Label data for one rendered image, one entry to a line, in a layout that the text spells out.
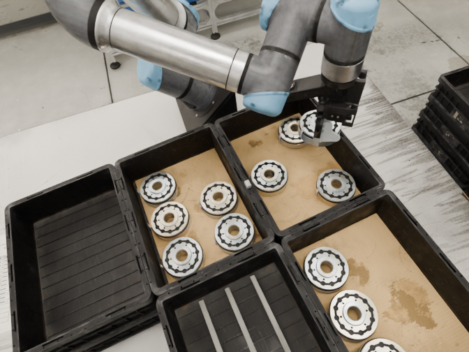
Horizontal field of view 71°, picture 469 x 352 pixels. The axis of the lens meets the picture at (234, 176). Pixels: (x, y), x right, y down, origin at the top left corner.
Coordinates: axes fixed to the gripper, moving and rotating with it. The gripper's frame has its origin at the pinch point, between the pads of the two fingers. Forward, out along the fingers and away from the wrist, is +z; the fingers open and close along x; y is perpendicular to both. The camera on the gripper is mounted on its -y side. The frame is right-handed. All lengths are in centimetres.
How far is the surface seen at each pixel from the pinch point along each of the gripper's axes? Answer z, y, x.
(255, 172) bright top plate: 13.4, -14.4, -6.3
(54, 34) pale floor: 100, -241, 141
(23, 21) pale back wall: 92, -270, 142
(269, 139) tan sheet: 16.2, -14.1, 8.0
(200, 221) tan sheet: 16.4, -25.4, -23.4
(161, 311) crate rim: 6, -23, -49
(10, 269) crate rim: 7, -62, -50
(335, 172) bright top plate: 13.2, 6.9, -1.2
